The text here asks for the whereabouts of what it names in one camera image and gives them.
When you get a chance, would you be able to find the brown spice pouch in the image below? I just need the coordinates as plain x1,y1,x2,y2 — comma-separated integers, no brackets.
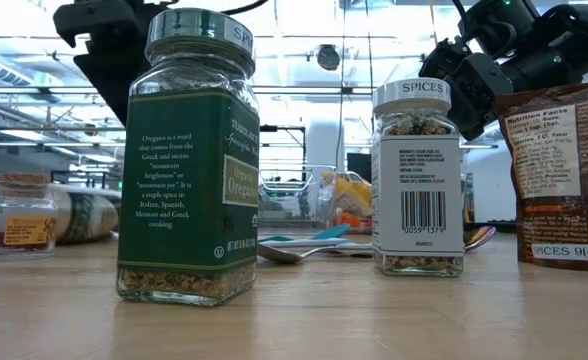
494,79,588,273

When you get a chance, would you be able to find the black background monitor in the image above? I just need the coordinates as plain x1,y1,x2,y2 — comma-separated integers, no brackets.
346,152,374,184

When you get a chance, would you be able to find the yellow ramen pack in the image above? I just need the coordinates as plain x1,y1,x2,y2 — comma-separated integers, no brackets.
331,172,374,219

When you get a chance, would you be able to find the teal spoon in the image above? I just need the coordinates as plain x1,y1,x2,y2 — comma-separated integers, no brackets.
261,223,351,247

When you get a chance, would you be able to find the black ceiling cable reel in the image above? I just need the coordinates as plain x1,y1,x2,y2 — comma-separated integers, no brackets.
315,43,342,72

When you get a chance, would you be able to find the silver spoon blue handle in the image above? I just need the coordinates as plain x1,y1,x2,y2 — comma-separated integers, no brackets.
257,241,375,265

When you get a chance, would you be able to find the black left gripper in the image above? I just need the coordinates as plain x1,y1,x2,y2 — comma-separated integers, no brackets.
52,0,170,126

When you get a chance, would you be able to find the tan lid spice jar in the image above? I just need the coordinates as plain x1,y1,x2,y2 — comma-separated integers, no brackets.
48,183,121,246

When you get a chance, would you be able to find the orange chicken ramen pack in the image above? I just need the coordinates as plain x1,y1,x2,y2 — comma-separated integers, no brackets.
333,212,374,235

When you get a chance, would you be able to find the small cork lid jar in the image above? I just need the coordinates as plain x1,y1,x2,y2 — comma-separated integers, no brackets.
0,172,60,261

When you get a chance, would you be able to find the green oregano spice jar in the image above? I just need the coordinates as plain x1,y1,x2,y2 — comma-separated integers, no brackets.
116,7,261,307

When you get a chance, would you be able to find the white lid spice jar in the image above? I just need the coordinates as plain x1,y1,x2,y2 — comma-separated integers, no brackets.
371,78,465,278

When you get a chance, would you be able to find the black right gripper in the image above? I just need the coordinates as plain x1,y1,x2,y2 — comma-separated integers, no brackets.
418,0,543,142

